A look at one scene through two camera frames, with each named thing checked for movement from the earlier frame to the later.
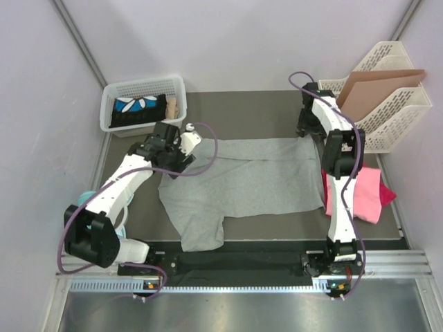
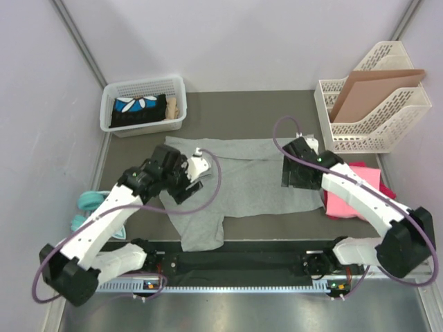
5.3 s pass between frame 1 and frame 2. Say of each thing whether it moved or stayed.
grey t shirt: stayed
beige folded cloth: stayed
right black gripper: moved
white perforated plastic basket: stayed
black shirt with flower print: stayed
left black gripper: moved
